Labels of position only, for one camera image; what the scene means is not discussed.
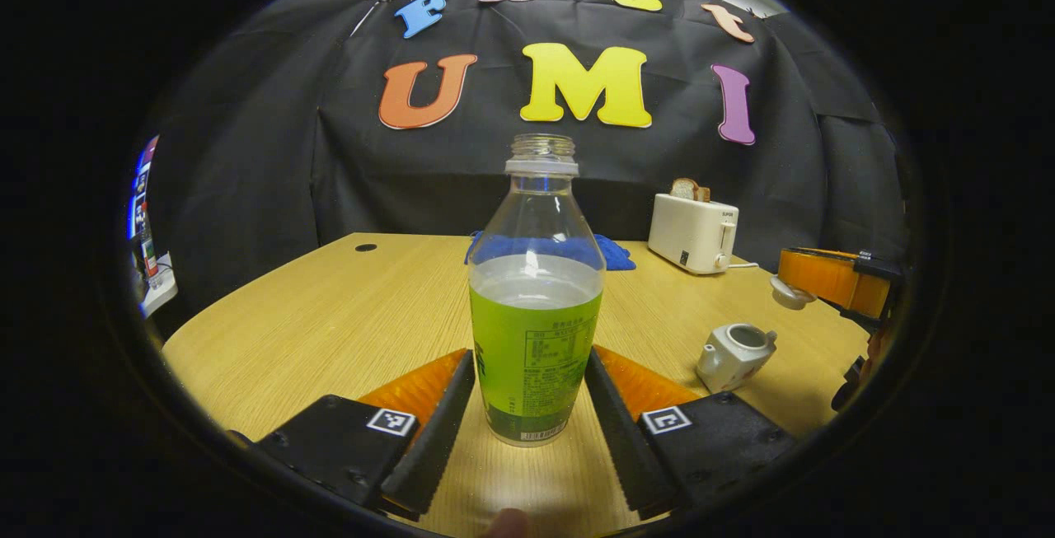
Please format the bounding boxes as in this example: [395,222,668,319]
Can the white teacup lid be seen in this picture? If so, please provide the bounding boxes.
[770,274,818,311]

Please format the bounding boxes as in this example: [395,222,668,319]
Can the white ceramic teacup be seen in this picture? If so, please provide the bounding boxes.
[696,323,778,394]

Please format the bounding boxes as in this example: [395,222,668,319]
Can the white toaster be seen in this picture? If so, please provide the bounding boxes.
[647,193,740,275]

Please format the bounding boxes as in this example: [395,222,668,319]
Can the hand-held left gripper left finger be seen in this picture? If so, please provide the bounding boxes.
[229,348,478,521]

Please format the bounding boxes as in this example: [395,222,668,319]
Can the green label water bottle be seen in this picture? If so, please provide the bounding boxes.
[467,133,607,447]

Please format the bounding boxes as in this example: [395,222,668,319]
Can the blue towel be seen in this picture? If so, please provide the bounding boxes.
[464,230,637,272]

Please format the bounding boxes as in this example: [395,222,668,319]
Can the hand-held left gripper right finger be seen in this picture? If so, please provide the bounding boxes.
[584,344,799,521]

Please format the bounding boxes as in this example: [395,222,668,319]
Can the white side table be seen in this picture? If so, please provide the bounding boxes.
[138,253,179,318]

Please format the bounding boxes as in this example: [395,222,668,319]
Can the computer monitor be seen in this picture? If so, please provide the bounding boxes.
[126,135,160,240]

